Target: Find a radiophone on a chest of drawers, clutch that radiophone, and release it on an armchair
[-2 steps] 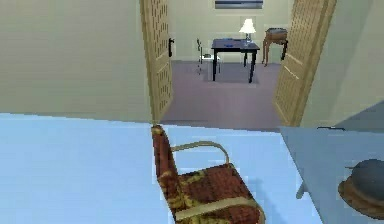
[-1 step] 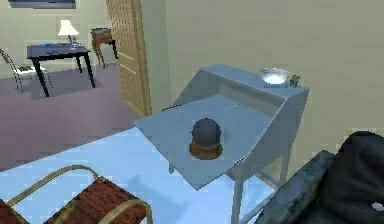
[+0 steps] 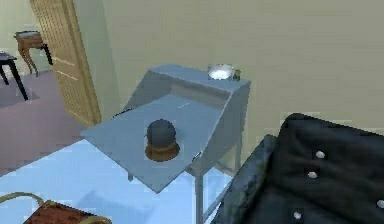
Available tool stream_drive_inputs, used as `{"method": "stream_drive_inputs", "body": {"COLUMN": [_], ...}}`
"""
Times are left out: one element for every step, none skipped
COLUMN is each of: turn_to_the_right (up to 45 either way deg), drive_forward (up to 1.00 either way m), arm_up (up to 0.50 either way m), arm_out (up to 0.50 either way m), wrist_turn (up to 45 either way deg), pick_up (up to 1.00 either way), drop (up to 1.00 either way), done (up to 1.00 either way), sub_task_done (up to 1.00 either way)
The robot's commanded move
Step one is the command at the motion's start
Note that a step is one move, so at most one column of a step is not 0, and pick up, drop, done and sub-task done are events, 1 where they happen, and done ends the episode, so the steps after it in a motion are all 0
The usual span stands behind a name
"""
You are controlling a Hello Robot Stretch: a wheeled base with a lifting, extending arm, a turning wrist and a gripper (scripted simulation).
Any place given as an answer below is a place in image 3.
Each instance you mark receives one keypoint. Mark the brown wooden side table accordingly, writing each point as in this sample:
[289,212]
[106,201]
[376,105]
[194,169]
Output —
[29,41]

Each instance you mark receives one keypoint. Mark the small olive green object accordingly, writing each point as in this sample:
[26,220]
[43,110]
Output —
[236,75]

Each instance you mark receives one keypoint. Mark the tan wooden room door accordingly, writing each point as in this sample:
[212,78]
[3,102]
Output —
[66,56]

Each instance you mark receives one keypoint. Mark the black tufted armchair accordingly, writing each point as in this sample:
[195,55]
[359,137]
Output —
[320,180]

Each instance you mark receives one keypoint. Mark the white glass bowl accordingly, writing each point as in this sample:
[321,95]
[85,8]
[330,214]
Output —
[220,71]

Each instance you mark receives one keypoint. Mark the grey-blue writing desk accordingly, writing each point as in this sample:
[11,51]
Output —
[186,110]

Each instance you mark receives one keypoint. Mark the dark globe on brown base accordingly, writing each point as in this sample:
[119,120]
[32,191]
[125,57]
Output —
[162,135]

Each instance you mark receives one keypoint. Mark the black table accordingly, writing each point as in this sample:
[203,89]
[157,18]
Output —
[9,66]

